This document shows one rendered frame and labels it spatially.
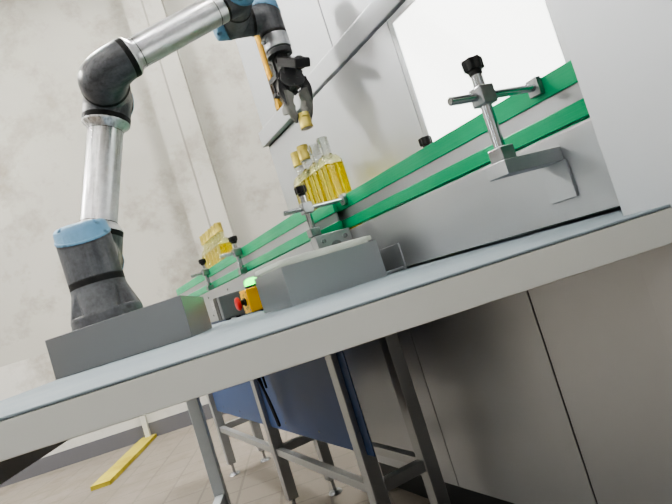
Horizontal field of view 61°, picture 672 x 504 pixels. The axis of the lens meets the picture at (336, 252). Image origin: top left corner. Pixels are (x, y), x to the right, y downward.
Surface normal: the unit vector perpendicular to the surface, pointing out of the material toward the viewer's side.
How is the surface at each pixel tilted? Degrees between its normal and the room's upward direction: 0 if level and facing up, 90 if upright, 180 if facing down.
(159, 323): 90
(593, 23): 90
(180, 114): 90
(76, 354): 90
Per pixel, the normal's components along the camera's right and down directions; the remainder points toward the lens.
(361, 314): 0.07, -0.07
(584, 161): -0.85, 0.25
